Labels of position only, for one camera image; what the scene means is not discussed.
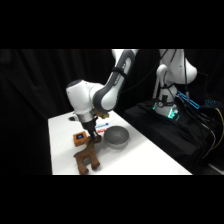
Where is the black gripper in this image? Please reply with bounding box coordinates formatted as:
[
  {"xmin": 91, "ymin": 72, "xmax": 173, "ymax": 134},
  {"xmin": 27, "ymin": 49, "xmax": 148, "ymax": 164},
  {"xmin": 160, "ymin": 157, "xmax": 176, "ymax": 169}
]
[{"xmin": 81, "ymin": 121, "xmax": 102, "ymax": 144}]

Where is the brown plush deer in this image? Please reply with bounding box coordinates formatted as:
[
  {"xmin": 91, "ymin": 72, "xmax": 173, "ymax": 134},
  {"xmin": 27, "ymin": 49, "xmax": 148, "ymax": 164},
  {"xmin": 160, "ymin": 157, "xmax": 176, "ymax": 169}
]
[{"xmin": 73, "ymin": 135, "xmax": 102, "ymax": 175}]

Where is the grey bowl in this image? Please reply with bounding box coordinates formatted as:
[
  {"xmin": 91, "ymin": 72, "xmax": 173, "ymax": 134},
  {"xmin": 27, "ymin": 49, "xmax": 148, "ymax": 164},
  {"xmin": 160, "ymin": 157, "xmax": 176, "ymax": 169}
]
[{"xmin": 104, "ymin": 125, "xmax": 130, "ymax": 150}]

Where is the blue marker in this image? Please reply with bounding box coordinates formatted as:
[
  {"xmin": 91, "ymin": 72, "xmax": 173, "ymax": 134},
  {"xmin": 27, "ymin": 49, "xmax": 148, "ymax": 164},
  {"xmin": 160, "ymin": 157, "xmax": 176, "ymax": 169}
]
[{"xmin": 95, "ymin": 122, "xmax": 110, "ymax": 129}]

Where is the orange box with blue print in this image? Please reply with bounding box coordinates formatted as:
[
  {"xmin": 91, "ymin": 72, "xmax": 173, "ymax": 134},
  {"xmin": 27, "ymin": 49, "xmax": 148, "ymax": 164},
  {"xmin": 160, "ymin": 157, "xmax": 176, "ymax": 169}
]
[{"xmin": 73, "ymin": 130, "xmax": 90, "ymax": 148}]

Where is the black cloth-covered stand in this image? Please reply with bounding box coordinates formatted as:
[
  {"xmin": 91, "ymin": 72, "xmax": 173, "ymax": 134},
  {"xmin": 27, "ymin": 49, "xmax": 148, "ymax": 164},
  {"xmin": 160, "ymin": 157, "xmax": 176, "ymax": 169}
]
[{"xmin": 122, "ymin": 98, "xmax": 224, "ymax": 176}]

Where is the black curtain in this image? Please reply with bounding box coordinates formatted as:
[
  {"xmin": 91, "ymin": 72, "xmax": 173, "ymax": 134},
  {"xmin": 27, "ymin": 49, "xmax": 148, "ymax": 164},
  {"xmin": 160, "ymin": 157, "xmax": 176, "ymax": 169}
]
[{"xmin": 0, "ymin": 49, "xmax": 224, "ymax": 176}]

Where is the blue lit device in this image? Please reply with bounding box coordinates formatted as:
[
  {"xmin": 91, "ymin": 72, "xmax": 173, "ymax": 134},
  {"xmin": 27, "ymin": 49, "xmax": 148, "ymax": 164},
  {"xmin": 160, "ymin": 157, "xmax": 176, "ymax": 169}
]
[{"xmin": 175, "ymin": 90, "xmax": 201, "ymax": 111}]

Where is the yellow cable connector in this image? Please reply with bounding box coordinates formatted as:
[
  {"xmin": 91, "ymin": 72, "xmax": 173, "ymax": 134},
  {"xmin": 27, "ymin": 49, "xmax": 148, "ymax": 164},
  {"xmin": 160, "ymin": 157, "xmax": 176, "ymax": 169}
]
[{"xmin": 94, "ymin": 111, "xmax": 111, "ymax": 120}]

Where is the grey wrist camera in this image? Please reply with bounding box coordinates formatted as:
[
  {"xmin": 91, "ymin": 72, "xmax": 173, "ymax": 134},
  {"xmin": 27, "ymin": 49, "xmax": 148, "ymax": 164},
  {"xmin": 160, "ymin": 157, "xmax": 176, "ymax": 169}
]
[{"xmin": 67, "ymin": 113, "xmax": 79, "ymax": 122}]

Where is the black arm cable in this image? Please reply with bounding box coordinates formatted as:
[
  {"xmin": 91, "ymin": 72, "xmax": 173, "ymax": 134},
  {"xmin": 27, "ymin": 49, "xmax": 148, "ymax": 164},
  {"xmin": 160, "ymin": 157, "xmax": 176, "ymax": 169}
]
[{"xmin": 120, "ymin": 49, "xmax": 188, "ymax": 95}]

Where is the yellow cable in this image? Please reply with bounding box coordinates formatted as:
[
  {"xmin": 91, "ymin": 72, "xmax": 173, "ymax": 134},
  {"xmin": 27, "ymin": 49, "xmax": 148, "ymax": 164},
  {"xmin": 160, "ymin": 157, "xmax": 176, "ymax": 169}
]
[{"xmin": 212, "ymin": 107, "xmax": 224, "ymax": 152}]

